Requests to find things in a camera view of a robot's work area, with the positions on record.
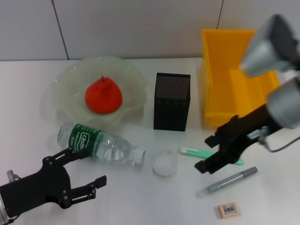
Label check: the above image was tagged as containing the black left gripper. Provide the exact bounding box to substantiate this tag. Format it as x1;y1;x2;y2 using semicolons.
0;147;108;218

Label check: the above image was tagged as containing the beige eraser with barcode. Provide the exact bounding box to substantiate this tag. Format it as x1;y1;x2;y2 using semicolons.
217;203;242;220

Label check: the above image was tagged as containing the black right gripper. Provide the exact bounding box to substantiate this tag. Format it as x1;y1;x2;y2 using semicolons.
194;103;279;174

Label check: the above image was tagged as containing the clear green-label water bottle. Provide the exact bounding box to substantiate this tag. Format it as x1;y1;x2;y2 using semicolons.
57;122;146;166

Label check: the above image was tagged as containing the thin right arm cable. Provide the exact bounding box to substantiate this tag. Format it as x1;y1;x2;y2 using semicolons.
259;132;300;153

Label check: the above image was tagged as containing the black mesh pen holder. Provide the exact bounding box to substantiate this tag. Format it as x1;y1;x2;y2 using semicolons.
153;72;191;132

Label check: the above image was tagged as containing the mint green white pen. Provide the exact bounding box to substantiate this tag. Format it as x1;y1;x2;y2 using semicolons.
180;146;244;166

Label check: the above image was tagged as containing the green glass fruit plate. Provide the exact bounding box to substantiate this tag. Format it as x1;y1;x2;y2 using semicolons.
51;55;148;125

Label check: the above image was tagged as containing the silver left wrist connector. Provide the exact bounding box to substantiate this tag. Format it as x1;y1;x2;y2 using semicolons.
6;170;21;182

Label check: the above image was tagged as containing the yellow plastic bin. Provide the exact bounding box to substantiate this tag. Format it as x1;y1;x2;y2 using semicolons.
201;28;281;128

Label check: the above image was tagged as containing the white paper ball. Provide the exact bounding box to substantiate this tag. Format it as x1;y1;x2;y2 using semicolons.
151;150;179;177

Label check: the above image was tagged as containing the grey marker pen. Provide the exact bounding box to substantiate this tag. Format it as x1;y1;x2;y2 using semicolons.
196;166;259;199

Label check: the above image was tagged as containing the red-orange orange fruit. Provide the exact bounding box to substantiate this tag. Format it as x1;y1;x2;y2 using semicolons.
84;76;123;114

